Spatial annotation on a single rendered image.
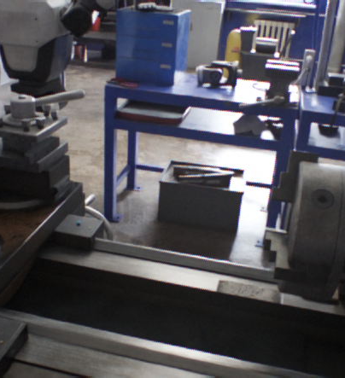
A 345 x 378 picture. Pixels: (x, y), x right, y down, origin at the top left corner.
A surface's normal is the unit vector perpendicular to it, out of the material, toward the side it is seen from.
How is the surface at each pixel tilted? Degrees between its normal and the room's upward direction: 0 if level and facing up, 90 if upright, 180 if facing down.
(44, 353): 0
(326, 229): 61
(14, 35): 90
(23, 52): 90
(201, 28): 90
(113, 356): 0
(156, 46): 90
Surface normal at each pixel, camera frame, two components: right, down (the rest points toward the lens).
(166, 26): -0.22, 0.43
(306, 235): -0.18, 0.04
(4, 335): 0.07, -0.89
